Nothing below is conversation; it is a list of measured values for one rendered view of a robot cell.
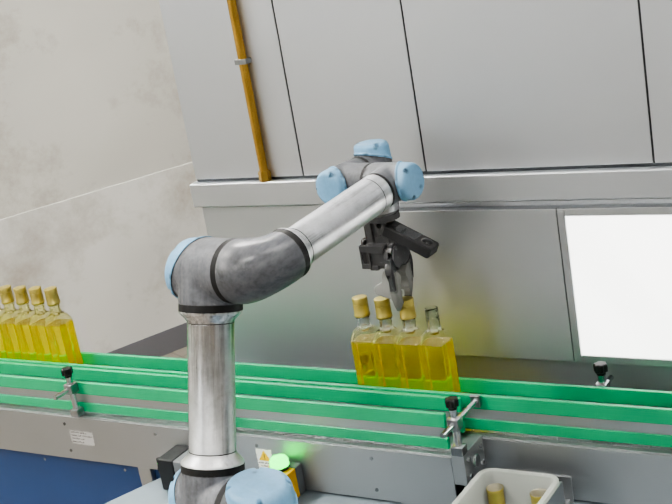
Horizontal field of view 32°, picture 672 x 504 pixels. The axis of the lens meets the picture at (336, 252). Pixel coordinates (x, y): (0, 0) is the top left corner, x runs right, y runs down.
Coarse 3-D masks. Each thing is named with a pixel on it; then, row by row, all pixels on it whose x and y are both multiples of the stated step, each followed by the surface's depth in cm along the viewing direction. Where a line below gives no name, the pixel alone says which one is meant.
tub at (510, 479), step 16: (480, 480) 236; (496, 480) 238; (512, 480) 236; (528, 480) 234; (544, 480) 232; (464, 496) 230; (480, 496) 236; (512, 496) 237; (528, 496) 235; (544, 496) 224
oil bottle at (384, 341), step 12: (384, 336) 252; (396, 336) 253; (384, 348) 253; (396, 348) 252; (384, 360) 254; (396, 360) 253; (384, 372) 255; (396, 372) 254; (384, 384) 256; (396, 384) 255
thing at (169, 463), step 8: (176, 448) 275; (184, 448) 275; (160, 456) 273; (168, 456) 272; (176, 456) 271; (184, 456) 270; (160, 464) 271; (168, 464) 270; (176, 464) 268; (160, 472) 272; (168, 472) 271; (176, 472) 269; (168, 480) 272; (168, 488) 273
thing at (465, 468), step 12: (468, 444) 241; (480, 444) 242; (456, 456) 237; (468, 456) 238; (480, 456) 243; (456, 468) 238; (468, 468) 238; (480, 468) 243; (456, 480) 239; (468, 480) 239
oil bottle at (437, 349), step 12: (432, 336) 247; (444, 336) 247; (420, 348) 249; (432, 348) 247; (444, 348) 247; (432, 360) 248; (444, 360) 247; (432, 372) 249; (444, 372) 248; (456, 372) 252; (432, 384) 250; (444, 384) 249; (456, 384) 252
